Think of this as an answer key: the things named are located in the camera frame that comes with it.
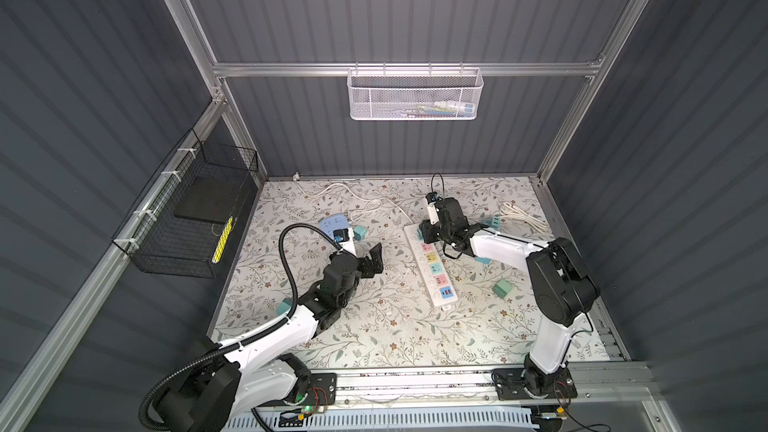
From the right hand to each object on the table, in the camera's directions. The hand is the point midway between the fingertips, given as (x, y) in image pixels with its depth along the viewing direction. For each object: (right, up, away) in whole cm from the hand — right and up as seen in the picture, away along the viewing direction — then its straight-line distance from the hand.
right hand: (426, 226), depth 96 cm
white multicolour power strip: (+1, -14, -5) cm, 15 cm away
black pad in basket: (-57, +8, -22) cm, 61 cm away
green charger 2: (+22, -18, -8) cm, 29 cm away
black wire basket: (-63, +2, -24) cm, 68 cm away
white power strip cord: (-24, +5, +12) cm, 27 cm away
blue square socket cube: (-32, +1, +9) cm, 33 cm away
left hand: (-18, -5, -14) cm, 24 cm away
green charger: (+24, +1, +2) cm, 24 cm away
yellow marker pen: (-51, -2, -27) cm, 58 cm away
